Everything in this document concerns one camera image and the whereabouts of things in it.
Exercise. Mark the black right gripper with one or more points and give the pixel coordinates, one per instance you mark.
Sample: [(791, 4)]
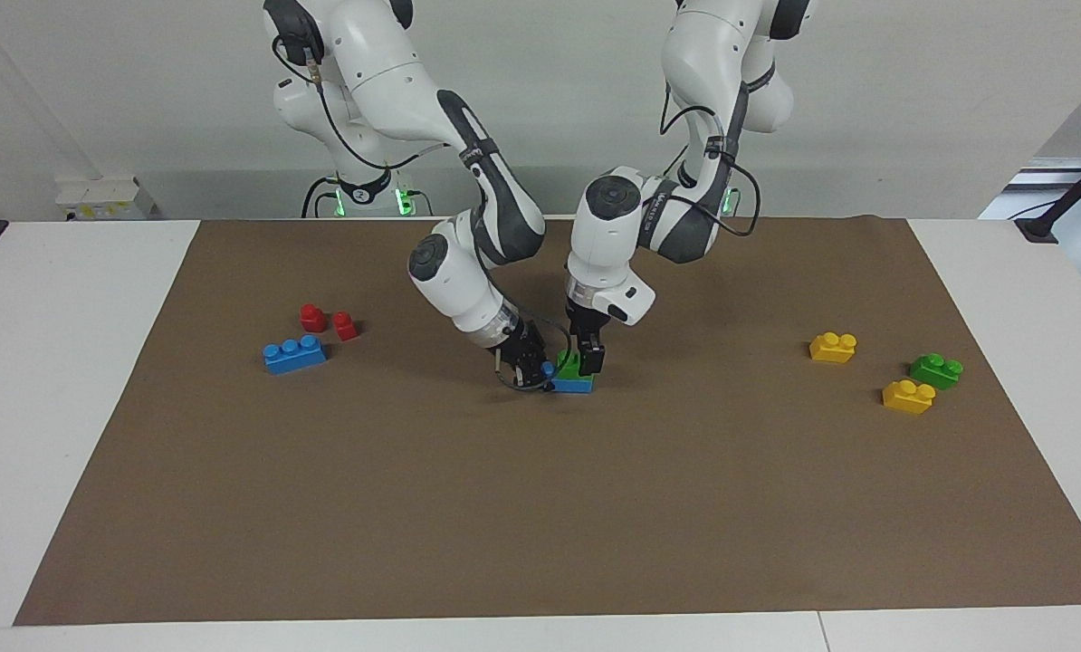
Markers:
[(518, 349)]

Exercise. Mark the black camera stand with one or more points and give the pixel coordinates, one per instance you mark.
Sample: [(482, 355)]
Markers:
[(1070, 195)]

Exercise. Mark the yellow two-stud toy block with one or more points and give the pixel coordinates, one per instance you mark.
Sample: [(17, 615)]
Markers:
[(907, 398), (833, 349)]

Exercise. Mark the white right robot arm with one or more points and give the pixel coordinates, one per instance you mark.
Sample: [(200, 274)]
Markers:
[(377, 54)]

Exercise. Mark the green two-stud toy block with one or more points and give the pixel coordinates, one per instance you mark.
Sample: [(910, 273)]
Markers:
[(568, 368), (935, 372)]

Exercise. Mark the white wall power strip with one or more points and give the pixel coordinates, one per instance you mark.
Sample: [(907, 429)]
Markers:
[(97, 199)]

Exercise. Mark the red single-stud toy block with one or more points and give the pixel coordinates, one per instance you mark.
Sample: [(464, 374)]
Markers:
[(345, 327), (312, 319)]

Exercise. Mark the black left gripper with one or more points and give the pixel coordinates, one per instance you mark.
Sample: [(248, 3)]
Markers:
[(584, 321)]

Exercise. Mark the brown paper table mat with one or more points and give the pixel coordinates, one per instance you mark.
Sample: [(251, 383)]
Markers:
[(540, 507)]

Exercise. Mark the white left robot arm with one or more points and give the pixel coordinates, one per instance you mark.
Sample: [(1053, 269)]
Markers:
[(604, 244)]

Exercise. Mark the blue three-stud toy block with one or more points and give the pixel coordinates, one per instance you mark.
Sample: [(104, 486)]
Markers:
[(572, 385), (294, 355)]

